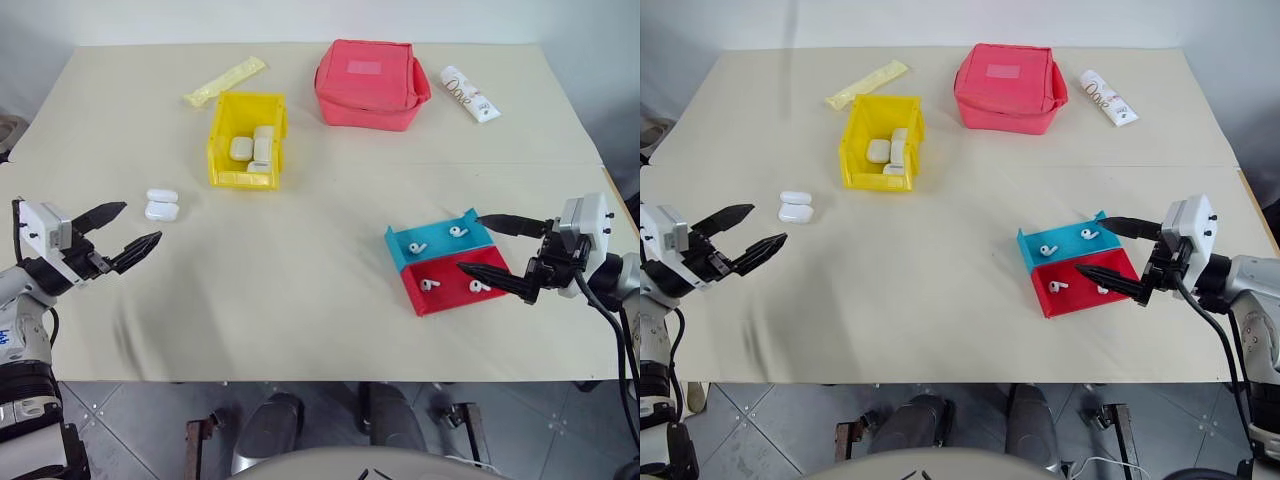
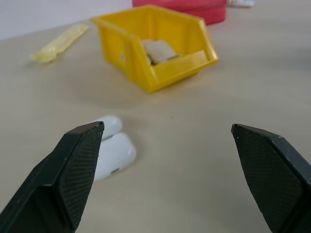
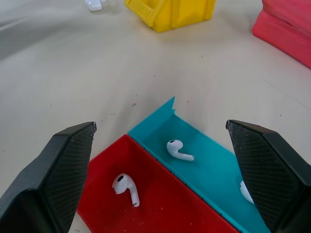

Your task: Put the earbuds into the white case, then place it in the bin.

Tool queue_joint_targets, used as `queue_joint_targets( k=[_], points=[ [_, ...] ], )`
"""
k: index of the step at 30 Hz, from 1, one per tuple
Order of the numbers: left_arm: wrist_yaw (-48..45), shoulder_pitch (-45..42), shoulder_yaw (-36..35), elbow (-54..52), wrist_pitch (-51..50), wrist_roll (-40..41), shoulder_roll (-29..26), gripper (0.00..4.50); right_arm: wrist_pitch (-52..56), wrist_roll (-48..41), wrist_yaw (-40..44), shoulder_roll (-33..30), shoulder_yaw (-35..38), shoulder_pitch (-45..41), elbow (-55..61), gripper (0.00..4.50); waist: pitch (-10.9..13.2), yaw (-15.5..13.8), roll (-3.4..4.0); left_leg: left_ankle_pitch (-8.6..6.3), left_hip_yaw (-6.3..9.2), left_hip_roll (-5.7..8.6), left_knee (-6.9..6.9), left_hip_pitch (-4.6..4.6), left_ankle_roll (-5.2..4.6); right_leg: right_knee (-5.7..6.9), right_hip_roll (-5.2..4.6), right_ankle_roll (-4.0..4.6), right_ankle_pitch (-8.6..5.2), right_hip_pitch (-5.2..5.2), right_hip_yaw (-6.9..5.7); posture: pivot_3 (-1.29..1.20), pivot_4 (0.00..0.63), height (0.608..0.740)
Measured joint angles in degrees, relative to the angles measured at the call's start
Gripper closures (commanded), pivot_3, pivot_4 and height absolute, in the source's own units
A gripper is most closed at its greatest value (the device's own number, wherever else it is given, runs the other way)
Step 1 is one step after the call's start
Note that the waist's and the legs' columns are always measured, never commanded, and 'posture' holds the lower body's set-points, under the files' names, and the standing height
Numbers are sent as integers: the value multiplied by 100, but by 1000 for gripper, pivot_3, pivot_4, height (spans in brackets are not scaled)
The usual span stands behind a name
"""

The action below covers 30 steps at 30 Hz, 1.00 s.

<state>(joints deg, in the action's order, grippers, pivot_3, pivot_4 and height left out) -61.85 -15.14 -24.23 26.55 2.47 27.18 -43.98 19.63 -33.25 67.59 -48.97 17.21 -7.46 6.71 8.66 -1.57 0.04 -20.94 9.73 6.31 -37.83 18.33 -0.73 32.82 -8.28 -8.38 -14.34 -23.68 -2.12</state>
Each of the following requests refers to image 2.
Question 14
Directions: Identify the yellow plastic bin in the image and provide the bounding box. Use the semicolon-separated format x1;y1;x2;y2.
90;4;220;94

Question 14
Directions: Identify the white earbuds case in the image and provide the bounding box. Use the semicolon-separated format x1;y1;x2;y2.
93;115;137;183

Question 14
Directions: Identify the red plastic bin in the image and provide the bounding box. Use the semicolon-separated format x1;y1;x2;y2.
132;0;228;26

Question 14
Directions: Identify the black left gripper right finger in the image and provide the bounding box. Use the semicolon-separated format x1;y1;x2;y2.
230;123;311;233

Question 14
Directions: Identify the white object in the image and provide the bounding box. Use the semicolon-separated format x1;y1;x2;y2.
227;0;256;8

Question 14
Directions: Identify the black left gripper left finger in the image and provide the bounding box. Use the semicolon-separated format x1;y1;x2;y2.
0;121;105;233

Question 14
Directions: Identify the beige rectangular object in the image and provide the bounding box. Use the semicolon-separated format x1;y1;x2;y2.
141;39;183;66

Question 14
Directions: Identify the yellow translucent plastic packet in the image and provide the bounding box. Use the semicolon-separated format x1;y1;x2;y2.
30;23;89;64

